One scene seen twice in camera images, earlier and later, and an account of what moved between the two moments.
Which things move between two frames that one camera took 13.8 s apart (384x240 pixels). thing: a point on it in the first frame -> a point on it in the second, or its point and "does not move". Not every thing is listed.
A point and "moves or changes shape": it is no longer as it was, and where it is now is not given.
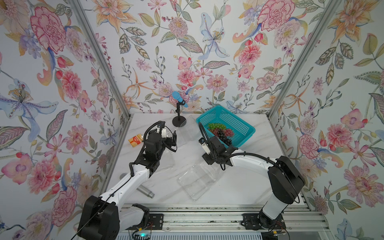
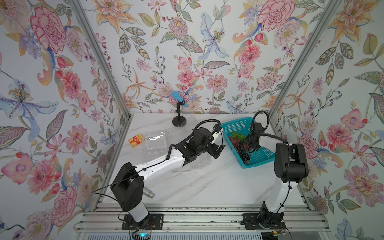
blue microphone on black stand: x=178 y=121 does not move
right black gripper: x=207 y=159 -> x=247 y=138
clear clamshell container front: x=196 y=181 -> x=200 y=161
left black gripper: x=169 y=143 -> x=213 y=150
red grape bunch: x=214 y=131 -> x=235 y=142
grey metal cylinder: x=141 y=188 does not move
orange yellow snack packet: x=136 y=140 does not move
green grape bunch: x=216 y=125 -> x=236 y=135
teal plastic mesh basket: x=242 y=130 moves or changes shape
